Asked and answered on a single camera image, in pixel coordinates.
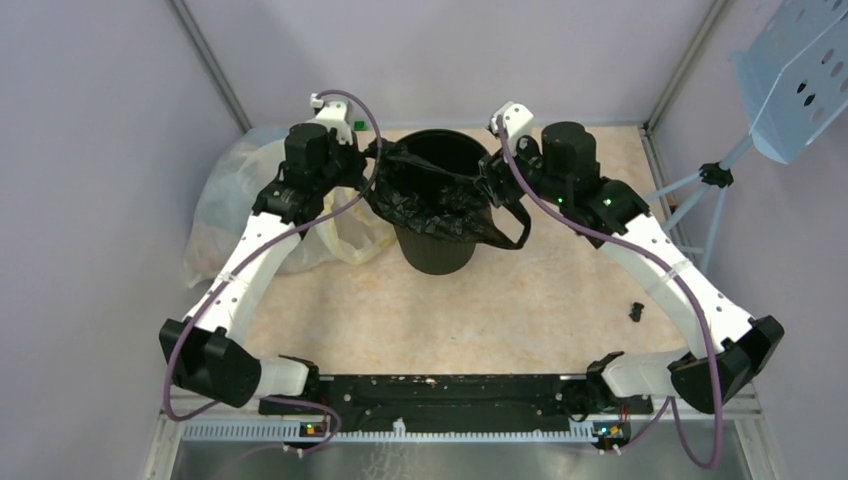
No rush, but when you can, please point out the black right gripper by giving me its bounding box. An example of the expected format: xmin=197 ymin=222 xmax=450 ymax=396
xmin=474 ymin=130 xmax=568 ymax=208

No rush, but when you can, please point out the black plastic trash bag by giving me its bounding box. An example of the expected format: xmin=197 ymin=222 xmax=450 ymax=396
xmin=365 ymin=129 xmax=532 ymax=250

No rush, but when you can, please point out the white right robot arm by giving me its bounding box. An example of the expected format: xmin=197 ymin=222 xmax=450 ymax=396
xmin=479 ymin=101 xmax=785 ymax=414

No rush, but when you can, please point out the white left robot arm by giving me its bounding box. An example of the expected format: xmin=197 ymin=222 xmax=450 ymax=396
xmin=159 ymin=90 xmax=379 ymax=421

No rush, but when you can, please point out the black plastic trash bin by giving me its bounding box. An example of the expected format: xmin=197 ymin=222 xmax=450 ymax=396
xmin=386 ymin=129 xmax=491 ymax=275

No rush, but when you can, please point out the translucent yellow plastic bag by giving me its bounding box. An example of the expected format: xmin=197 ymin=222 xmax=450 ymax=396
xmin=183 ymin=126 xmax=396 ymax=287

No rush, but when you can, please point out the light blue tripod stand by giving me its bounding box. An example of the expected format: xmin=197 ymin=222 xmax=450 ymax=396
xmin=646 ymin=134 xmax=754 ymax=274

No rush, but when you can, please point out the small black plastic piece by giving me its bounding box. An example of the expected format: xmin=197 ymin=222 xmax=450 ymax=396
xmin=628 ymin=302 xmax=645 ymax=323

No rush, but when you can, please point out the perforated light blue panel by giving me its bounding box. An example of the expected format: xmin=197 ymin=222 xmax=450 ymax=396
xmin=730 ymin=0 xmax=847 ymax=164

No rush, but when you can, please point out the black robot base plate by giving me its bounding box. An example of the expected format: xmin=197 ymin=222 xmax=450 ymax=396
xmin=258 ymin=372 xmax=654 ymax=435

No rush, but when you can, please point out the white slotted cable duct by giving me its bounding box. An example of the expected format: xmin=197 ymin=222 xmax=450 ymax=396
xmin=182 ymin=419 xmax=624 ymax=444

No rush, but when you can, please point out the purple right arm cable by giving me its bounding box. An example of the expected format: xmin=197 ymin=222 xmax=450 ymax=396
xmin=496 ymin=122 xmax=725 ymax=470

